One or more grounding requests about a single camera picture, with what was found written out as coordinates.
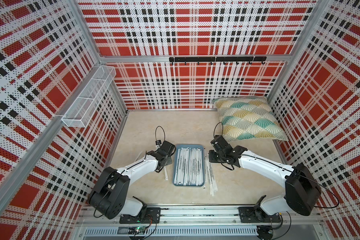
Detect blue storage box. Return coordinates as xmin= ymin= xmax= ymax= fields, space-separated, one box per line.
xmin=173 ymin=144 xmax=206 ymax=187

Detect geometric patterned cushion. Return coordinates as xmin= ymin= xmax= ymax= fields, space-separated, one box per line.
xmin=214 ymin=96 xmax=288 ymax=142

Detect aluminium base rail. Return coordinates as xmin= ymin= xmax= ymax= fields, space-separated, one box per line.
xmin=72 ymin=205 xmax=330 ymax=240

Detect black hook rail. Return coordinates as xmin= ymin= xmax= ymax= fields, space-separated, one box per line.
xmin=169 ymin=56 xmax=267 ymax=63

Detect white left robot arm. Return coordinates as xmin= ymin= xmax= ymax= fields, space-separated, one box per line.
xmin=88 ymin=141 xmax=176 ymax=220

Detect white straw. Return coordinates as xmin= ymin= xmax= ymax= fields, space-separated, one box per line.
xmin=197 ymin=149 xmax=203 ymax=186
xmin=164 ymin=166 xmax=169 ymax=181
xmin=174 ymin=149 xmax=183 ymax=185
xmin=206 ymin=163 xmax=218 ymax=197
xmin=182 ymin=148 xmax=189 ymax=186
xmin=190 ymin=149 xmax=197 ymax=185

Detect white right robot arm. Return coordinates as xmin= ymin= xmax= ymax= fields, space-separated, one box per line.
xmin=209 ymin=135 xmax=322 ymax=218

